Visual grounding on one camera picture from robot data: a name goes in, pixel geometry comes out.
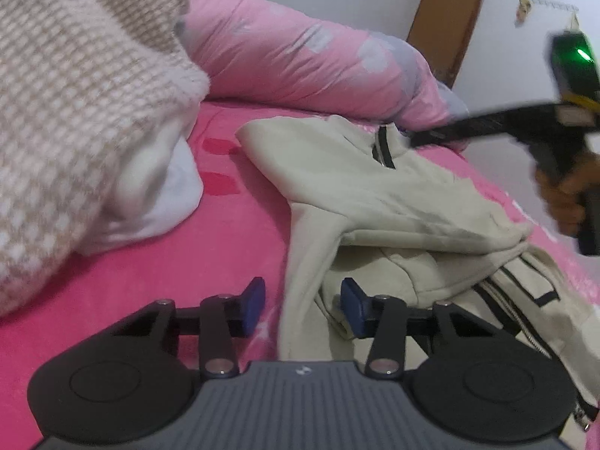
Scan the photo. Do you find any brown wooden door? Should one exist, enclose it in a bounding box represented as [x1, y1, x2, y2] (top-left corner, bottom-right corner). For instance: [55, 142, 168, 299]
[407, 0, 483, 87]

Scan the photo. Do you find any beige zip jacket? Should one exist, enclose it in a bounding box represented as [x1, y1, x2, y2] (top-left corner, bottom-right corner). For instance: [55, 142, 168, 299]
[237, 116, 599, 424]

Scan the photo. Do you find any hot pink floral bedsheet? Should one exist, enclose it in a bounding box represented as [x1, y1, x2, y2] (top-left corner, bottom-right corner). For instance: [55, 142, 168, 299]
[0, 99, 600, 450]

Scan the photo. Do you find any person right hand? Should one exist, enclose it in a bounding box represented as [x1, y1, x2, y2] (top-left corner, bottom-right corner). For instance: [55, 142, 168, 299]
[534, 151, 600, 238]

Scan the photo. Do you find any pink floral rolled duvet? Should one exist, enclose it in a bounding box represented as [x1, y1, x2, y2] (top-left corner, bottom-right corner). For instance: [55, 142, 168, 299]
[177, 0, 467, 131]

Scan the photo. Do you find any beige white houndstooth blanket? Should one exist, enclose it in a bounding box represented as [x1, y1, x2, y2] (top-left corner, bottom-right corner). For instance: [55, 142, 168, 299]
[1, 0, 210, 314]

